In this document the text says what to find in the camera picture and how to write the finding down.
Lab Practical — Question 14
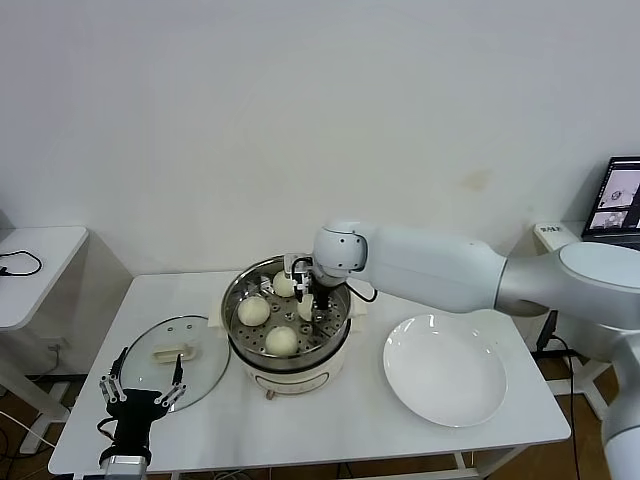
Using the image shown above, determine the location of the white side desk with cable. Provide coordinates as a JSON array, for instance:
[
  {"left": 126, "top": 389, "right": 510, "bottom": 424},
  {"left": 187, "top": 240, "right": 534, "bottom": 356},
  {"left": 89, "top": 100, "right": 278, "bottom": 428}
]
[{"left": 0, "top": 226, "right": 91, "bottom": 454}]

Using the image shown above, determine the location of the white side desk with laptop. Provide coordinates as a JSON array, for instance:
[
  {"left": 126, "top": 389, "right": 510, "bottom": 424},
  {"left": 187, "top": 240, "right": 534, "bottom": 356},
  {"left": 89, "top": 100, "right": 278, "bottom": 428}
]
[{"left": 530, "top": 222, "right": 640, "bottom": 421}]

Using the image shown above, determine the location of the cream electric cooking pot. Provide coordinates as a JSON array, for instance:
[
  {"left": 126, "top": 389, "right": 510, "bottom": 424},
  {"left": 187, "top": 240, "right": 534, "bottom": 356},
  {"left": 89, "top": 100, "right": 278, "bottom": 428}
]
[{"left": 219, "top": 315, "right": 367, "bottom": 402}]

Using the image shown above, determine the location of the round white plate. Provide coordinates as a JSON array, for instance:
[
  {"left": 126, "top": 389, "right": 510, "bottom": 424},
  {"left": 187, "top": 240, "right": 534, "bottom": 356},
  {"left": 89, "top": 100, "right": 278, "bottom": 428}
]
[{"left": 383, "top": 313, "right": 509, "bottom": 429}]

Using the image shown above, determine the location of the perforated steel steamer basket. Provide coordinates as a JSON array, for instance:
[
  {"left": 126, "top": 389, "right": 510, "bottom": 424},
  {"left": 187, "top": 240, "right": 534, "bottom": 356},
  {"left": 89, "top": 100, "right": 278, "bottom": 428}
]
[{"left": 208, "top": 255, "right": 370, "bottom": 357}]

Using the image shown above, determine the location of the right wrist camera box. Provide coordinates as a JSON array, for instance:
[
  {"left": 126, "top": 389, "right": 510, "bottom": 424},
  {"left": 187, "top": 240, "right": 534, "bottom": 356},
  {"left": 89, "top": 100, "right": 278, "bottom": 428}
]
[{"left": 282, "top": 253, "right": 312, "bottom": 290}]

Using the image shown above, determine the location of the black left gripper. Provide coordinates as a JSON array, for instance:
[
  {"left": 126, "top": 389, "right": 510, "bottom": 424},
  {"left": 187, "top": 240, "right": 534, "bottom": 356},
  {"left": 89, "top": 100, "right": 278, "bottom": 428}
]
[{"left": 97, "top": 348, "right": 189, "bottom": 455}]

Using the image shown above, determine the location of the grey open laptop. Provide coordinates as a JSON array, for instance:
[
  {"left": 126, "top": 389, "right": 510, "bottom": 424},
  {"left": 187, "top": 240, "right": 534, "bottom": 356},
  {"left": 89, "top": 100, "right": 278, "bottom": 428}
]
[{"left": 581, "top": 156, "right": 640, "bottom": 246}]

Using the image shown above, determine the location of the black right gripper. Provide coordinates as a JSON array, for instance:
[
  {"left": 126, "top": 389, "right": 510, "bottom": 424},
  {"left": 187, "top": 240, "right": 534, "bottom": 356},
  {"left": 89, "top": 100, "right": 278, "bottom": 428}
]
[{"left": 294, "top": 272, "right": 347, "bottom": 325}]

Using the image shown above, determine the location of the black looped cable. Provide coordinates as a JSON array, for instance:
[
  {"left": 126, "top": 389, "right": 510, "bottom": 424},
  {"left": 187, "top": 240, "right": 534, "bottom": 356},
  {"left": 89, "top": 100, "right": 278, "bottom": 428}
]
[{"left": 0, "top": 249, "right": 45, "bottom": 279}]

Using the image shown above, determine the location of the round glass pot lid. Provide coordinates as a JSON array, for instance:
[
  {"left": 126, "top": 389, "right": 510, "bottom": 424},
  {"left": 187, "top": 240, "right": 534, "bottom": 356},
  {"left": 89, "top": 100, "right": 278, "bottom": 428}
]
[{"left": 119, "top": 314, "right": 233, "bottom": 414}]

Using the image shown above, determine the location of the black cable with adapter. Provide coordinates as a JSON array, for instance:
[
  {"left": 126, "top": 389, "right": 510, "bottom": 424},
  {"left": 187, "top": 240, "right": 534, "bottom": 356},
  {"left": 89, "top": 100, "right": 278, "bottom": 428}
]
[{"left": 535, "top": 309, "right": 585, "bottom": 480}]

